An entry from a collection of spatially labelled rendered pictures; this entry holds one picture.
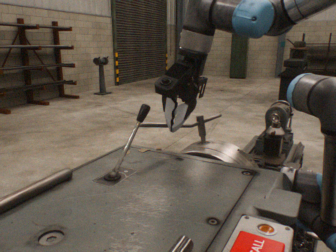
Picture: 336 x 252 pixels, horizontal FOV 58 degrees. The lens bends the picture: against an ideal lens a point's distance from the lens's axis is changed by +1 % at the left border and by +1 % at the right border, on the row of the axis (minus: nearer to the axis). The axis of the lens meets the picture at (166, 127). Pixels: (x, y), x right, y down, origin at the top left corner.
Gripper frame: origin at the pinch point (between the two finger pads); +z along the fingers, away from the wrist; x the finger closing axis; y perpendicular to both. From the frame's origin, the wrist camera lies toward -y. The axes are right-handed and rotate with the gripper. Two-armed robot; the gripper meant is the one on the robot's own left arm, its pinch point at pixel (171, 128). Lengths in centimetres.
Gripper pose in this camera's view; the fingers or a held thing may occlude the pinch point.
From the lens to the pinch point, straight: 77.9
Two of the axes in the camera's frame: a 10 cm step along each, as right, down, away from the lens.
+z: -2.0, 9.0, 3.8
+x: -8.5, -3.5, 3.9
